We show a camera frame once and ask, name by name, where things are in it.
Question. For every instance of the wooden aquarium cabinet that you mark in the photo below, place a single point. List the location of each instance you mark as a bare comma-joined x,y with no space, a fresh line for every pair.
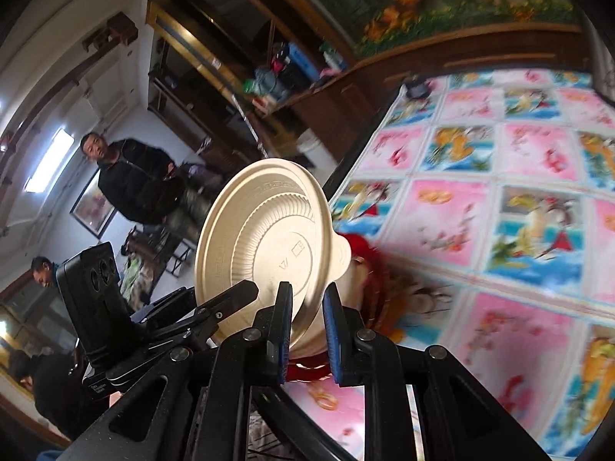
432,57

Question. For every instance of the red plastic plate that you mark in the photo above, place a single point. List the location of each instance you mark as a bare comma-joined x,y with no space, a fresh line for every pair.
367,249

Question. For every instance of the white bucket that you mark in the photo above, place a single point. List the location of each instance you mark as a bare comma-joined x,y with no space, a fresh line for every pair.
311,149

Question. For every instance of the framed wall picture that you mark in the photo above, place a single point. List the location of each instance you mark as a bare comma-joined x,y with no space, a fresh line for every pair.
91,209

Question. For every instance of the ceiling light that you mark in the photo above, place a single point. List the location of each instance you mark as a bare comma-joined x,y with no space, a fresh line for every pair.
50,158

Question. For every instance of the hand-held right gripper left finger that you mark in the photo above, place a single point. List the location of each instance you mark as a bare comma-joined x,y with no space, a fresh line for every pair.
284,336

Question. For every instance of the beige ribbed plastic bowl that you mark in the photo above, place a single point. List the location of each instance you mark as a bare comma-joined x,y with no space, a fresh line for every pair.
259,230

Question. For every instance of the black power adapter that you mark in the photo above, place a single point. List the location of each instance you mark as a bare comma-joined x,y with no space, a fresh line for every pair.
418,89

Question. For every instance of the wooden display cabinet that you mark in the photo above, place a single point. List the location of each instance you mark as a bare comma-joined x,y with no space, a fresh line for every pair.
192,38

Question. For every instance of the white plastic bottle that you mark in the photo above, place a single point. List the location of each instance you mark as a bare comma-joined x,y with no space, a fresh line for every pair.
334,57

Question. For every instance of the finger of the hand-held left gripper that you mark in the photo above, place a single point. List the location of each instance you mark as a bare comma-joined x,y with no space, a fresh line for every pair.
230,300

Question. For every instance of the blue plastic box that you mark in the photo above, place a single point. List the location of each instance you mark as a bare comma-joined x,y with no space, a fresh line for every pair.
302,60

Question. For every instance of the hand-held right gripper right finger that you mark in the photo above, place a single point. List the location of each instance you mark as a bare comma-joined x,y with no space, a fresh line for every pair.
331,336

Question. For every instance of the colourful printed tablecloth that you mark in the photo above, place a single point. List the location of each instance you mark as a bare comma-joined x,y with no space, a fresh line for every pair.
480,230

